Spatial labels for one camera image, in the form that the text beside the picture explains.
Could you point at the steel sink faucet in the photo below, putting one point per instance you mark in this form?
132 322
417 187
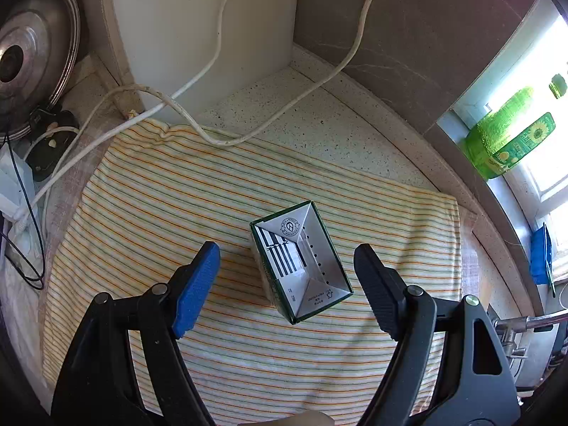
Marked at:
507 329

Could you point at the green dish soap bottle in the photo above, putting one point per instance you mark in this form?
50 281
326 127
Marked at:
502 138

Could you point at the steel pot lid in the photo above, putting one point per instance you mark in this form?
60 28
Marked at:
39 46

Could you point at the blue sponge cloth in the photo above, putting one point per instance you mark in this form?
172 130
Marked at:
541 257

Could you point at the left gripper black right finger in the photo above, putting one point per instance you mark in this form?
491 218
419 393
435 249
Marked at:
384 290

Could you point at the striped yellow green cloth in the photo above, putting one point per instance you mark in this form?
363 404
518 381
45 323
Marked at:
160 192

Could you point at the white cutting board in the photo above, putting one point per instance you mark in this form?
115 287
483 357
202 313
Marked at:
167 42

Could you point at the white power strip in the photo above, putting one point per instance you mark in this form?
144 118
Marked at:
16 180

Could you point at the green white milk carton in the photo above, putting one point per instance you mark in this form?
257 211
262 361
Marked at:
300 269

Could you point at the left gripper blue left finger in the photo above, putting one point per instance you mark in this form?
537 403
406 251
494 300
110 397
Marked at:
190 286

